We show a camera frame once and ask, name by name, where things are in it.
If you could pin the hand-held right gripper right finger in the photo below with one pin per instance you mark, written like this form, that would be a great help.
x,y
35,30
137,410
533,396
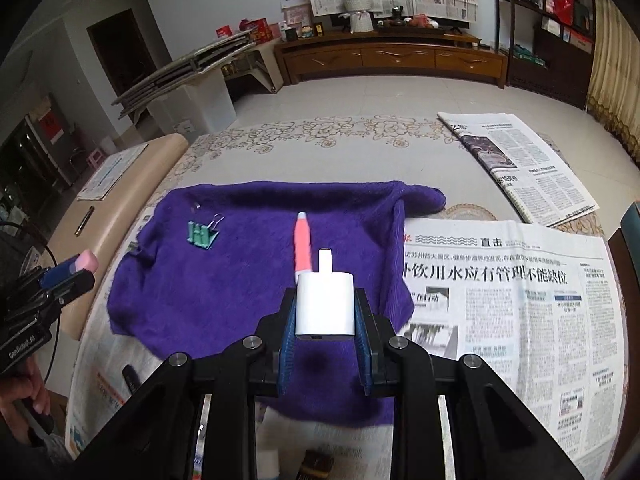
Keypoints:
x,y
364,360

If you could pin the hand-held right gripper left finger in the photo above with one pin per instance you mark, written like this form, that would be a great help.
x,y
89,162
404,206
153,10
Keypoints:
x,y
286,360

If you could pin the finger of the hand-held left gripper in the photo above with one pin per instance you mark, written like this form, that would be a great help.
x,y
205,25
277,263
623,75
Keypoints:
x,y
75,287
60,271

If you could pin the pink eraser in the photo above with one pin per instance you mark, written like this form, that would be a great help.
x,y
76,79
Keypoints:
x,y
86,261

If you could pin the white charger adapter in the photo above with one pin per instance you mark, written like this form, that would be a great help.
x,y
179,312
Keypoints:
x,y
325,305

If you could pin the person's left hand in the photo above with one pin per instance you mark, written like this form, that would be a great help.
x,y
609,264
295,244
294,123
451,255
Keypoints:
x,y
22,395

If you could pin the dark pen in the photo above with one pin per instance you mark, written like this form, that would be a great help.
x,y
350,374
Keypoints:
x,y
85,221

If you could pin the newspaper under towel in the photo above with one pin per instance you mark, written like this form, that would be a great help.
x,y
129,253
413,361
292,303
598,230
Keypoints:
x,y
102,375

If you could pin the beige chair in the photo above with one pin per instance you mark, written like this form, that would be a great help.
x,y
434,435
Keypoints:
x,y
120,195

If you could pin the purple towel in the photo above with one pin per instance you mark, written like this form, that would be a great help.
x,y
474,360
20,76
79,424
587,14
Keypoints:
x,y
225,280

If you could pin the black usb stick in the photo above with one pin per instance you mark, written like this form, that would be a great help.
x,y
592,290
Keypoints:
x,y
131,380

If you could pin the black rectangular object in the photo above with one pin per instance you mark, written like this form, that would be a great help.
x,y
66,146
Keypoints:
x,y
316,466

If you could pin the white paper sheet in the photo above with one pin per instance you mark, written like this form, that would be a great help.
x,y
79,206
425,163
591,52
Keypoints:
x,y
112,172

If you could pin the pink pen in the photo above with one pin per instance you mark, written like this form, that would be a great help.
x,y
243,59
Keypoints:
x,y
302,245

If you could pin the pink plastic stool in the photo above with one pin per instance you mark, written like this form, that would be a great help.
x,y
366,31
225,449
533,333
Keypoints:
x,y
97,157

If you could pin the green binder clip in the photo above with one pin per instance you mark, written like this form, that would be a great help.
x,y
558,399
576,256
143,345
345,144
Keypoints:
x,y
201,235

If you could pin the large open newspaper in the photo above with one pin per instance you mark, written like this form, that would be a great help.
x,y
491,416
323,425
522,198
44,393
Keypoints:
x,y
525,320

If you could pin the floral tablecloth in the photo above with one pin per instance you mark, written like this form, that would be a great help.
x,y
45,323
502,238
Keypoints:
x,y
310,155

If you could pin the white storage box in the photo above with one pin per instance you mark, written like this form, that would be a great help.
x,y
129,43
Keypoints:
x,y
192,105

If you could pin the dark wooden door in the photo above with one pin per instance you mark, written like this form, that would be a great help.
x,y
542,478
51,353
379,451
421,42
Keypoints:
x,y
117,52

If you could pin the stacked folding tables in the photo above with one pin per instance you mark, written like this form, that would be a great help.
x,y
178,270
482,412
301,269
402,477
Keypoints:
x,y
185,67

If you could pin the folded newspaper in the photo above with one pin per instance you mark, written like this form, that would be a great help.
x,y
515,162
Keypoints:
x,y
535,170

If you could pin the dark chair back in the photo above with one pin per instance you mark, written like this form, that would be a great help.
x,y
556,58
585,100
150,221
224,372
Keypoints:
x,y
627,240

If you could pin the wooden tv cabinet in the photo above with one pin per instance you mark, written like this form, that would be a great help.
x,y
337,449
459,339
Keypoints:
x,y
395,57

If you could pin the red gift box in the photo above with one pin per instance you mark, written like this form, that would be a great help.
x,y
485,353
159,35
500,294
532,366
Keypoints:
x,y
256,30

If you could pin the wrapped flower bouquet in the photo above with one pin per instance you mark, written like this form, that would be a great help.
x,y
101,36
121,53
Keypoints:
x,y
360,12

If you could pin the dark wooden bookshelf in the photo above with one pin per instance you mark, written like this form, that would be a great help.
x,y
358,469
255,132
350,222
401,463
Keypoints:
x,y
550,25

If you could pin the beige curtain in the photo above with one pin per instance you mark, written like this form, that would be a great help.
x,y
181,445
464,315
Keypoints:
x,y
617,70

